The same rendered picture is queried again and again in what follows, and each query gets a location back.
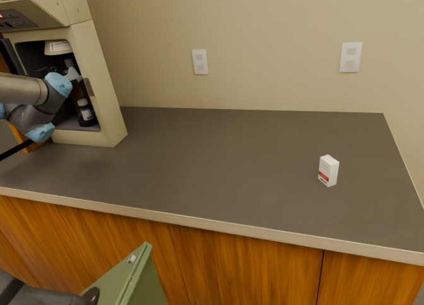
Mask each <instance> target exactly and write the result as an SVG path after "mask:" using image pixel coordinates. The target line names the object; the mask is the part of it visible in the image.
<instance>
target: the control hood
mask: <svg viewBox="0 0 424 305"><path fill-rule="evenodd" d="M7 9H15V10H17V11H18V12H20V13H21V14H22V15H24V16H25V17H27V18H28V19H29V20H31V21H32V22H34V23H35V24H36V25H38V26H39V27H34V28H21V29H13V30H0V32H12V31H19V30H33V29H41V28H55V27H66V26H69V25H70V24H69V21H68V18H67V15H66V12H65V10H64V6H63V4H62V1H61V0H0V11H1V10H7Z"/></svg>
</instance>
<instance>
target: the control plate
mask: <svg viewBox="0 0 424 305"><path fill-rule="evenodd" d="M9 14H11V15H13V16H10V15H9ZM0 15H1V16H2V17H0V24H2V25H4V27H0V30H13V29H21V28H34V27H39V26H38V25H36V24H35V23H34V22H32V21H31V20H29V19H28V18H27V17H25V16H24V15H22V14H21V13H20V12H18V11H17V10H15V9H7V10H1V11H0ZM3 22H7V23H9V24H10V25H12V26H13V27H9V26H7V25H6V24H5V23H3ZM18 22H20V23H21V24H20V25H19V24H18ZM24 22H26V24H24ZM13 23H15V25H13Z"/></svg>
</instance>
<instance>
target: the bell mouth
mask: <svg viewBox="0 0 424 305"><path fill-rule="evenodd" d="M71 52H73V50H72V47H71V44H70V43H69V41H68V40H66V39H55V40H45V51H44V54H45V55H59V54H67V53H71Z"/></svg>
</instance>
